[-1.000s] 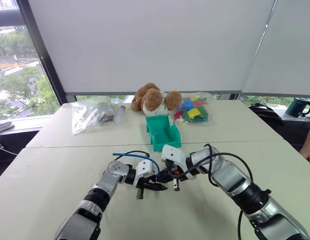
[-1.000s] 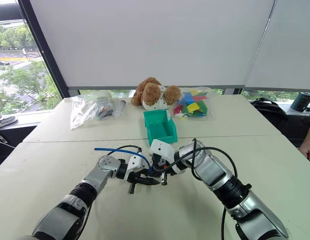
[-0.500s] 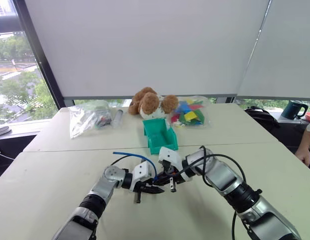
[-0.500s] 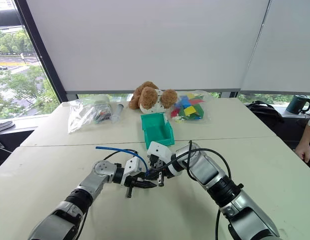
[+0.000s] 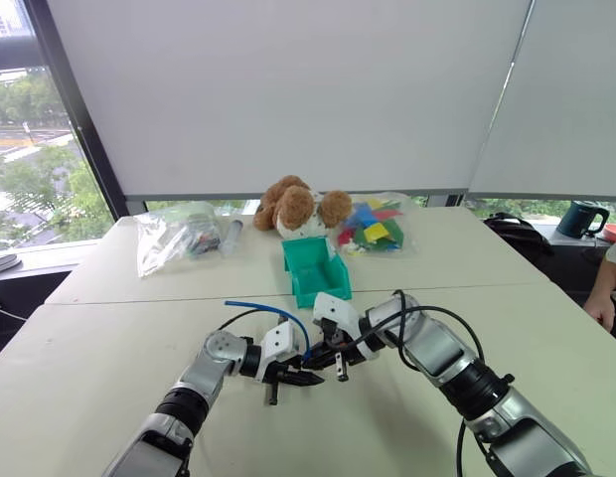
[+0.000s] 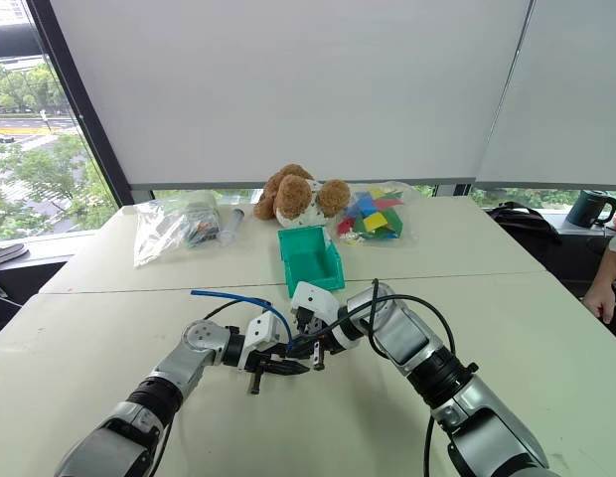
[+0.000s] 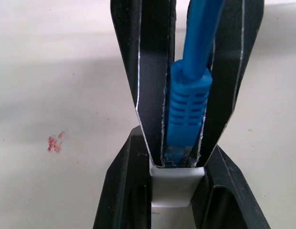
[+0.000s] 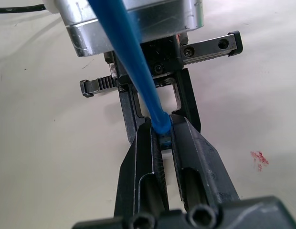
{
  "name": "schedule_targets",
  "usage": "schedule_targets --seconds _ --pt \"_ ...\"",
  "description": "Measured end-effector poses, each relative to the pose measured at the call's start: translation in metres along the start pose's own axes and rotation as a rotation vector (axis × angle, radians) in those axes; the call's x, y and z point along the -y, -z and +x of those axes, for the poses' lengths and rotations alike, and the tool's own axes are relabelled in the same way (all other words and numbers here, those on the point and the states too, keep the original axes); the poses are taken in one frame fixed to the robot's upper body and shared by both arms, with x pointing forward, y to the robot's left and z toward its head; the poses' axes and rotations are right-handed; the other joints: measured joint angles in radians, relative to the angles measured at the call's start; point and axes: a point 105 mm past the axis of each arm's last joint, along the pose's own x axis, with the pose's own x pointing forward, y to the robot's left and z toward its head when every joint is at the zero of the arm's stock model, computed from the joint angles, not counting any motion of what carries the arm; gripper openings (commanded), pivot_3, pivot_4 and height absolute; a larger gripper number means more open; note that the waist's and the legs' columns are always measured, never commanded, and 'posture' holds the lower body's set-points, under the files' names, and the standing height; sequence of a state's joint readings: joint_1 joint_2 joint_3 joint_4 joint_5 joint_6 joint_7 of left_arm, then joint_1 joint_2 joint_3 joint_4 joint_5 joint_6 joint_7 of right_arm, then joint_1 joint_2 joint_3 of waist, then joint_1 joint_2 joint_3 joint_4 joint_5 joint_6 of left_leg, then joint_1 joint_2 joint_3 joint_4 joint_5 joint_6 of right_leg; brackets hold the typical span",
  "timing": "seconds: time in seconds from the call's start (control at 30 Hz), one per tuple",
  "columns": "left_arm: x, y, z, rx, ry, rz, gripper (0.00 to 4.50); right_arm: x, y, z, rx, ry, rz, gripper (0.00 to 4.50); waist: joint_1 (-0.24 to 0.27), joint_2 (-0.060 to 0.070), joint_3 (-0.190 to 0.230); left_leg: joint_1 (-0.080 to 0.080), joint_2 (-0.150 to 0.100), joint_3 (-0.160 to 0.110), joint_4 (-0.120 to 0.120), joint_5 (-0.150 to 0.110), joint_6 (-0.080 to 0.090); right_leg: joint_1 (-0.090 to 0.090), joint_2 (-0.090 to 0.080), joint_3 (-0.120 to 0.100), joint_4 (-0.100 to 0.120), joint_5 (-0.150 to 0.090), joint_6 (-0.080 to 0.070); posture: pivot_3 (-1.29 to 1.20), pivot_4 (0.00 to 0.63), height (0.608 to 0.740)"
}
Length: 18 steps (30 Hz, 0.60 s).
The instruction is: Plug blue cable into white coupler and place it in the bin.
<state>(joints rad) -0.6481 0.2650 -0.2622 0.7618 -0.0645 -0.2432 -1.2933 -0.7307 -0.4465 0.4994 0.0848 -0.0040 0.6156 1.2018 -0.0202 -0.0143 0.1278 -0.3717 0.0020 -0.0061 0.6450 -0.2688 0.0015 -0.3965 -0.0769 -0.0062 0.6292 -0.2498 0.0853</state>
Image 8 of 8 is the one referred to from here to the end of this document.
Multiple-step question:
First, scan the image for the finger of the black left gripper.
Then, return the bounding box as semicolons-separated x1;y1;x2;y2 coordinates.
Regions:
170;68;202;133
118;83;150;144

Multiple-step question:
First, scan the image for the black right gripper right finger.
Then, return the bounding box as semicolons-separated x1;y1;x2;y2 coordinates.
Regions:
169;114;241;210

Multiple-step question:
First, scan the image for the blue plastic rod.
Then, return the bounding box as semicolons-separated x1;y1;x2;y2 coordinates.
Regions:
87;0;174;151

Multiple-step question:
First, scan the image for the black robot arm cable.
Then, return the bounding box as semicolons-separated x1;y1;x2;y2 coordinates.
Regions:
0;4;46;13

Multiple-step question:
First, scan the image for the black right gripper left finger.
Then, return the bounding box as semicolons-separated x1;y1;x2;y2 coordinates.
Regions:
114;118;170;219

